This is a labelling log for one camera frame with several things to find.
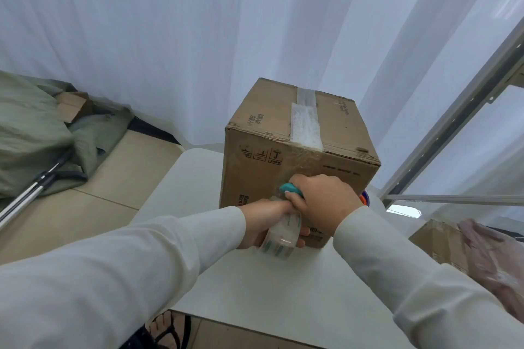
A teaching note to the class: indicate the person's left hand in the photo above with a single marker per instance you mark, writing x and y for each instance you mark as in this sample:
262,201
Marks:
262,218

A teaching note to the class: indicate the person's right hand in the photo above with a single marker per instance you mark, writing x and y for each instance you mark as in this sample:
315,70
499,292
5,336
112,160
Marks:
327,203

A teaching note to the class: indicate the person's right thumb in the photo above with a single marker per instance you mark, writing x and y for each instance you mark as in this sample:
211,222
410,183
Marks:
295,200

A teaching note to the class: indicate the person's left fingers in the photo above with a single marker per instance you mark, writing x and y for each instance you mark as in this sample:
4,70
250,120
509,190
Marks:
303,237

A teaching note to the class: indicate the teal tape cutter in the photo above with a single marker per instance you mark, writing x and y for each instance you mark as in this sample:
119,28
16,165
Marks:
291,188

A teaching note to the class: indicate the clear packing tape roll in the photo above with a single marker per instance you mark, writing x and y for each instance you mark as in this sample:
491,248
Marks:
282,236

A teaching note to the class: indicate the person's right forearm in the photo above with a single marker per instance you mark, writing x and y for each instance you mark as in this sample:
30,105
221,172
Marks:
413,275

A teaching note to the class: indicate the person's left forearm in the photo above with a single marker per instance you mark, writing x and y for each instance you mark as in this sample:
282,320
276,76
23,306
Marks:
118,275

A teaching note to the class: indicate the large brown cardboard box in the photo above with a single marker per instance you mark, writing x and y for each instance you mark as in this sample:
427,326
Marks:
286,132

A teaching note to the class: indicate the orange and purple object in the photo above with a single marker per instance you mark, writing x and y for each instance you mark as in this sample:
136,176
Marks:
364,198

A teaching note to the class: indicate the open brown cardboard box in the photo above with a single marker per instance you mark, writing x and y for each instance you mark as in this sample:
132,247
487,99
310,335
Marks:
440,244

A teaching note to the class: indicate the person's foot in black sandal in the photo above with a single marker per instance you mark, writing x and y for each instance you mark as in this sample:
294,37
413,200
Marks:
168,330

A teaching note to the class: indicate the white curtain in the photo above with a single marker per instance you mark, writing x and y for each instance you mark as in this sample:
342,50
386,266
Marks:
229,34

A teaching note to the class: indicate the small brown cardboard box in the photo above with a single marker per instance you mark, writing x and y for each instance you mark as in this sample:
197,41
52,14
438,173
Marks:
73,105

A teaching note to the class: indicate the silver metal pole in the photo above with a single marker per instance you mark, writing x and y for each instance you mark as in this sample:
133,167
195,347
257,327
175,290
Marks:
35,193

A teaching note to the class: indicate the grey-green cloth cover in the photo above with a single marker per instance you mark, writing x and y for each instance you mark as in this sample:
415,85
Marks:
37,136

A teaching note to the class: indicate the white metal shelf frame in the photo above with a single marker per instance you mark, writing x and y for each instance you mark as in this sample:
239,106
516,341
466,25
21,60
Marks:
454,111

